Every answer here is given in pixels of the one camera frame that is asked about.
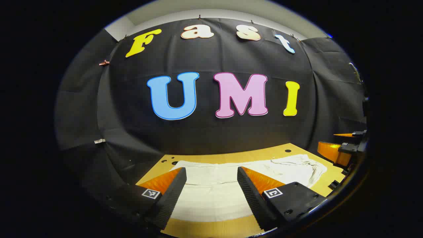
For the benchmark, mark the black bracket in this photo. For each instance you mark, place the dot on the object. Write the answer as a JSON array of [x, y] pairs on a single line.
[[334, 184]]

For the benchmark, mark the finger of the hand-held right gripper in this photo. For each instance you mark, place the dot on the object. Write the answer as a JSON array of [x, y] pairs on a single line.
[[333, 152], [358, 133]]

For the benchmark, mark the copper cloth clip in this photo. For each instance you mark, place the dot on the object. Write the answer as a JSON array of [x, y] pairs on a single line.
[[104, 62]]

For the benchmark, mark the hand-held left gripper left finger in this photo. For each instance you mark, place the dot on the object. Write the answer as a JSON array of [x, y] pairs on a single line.
[[172, 198]]

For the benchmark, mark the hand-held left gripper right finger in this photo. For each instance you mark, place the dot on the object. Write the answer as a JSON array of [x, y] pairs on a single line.
[[251, 201]]

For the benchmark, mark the black backdrop cloth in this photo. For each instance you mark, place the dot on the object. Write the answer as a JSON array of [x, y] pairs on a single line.
[[214, 132]]

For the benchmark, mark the white cloth clip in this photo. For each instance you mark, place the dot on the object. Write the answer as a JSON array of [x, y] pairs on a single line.
[[99, 141]]

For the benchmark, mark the white jeans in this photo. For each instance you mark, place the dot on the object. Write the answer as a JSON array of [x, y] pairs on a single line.
[[214, 201]]

